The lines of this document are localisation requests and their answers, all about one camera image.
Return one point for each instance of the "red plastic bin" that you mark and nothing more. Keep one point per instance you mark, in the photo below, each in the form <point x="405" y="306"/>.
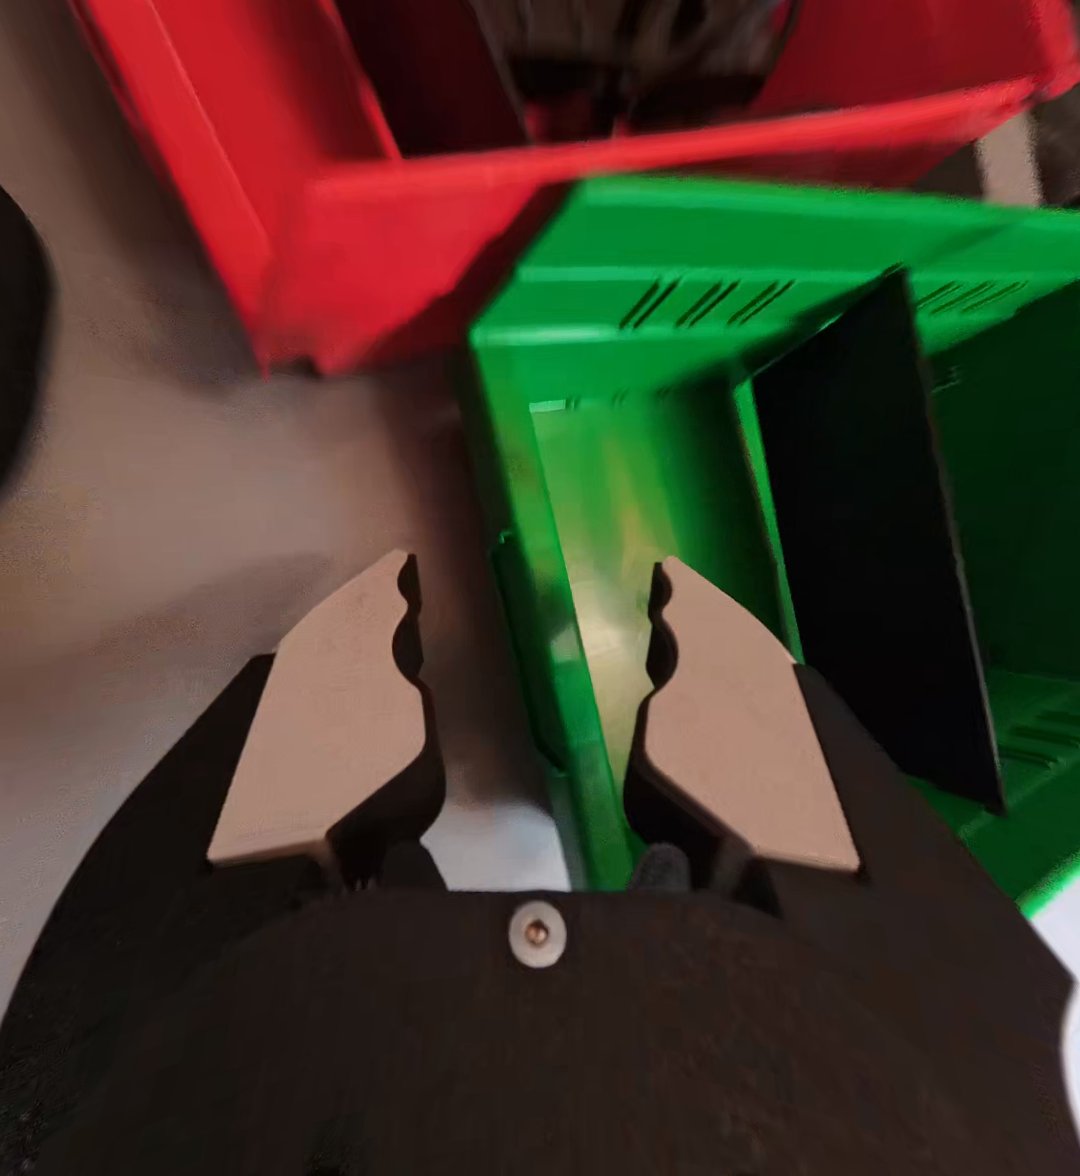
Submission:
<point x="412" y="249"/>

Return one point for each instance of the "black bin divider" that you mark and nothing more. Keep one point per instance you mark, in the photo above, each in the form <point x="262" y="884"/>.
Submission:
<point x="871" y="552"/>

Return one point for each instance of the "green plastic bin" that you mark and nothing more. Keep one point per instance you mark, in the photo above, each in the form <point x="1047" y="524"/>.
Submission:
<point x="687" y="303"/>

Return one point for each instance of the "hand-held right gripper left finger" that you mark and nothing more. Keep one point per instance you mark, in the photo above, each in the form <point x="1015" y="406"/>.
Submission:
<point x="329" y="726"/>

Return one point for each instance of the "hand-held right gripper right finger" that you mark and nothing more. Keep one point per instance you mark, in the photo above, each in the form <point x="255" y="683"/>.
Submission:
<point x="742" y="735"/>

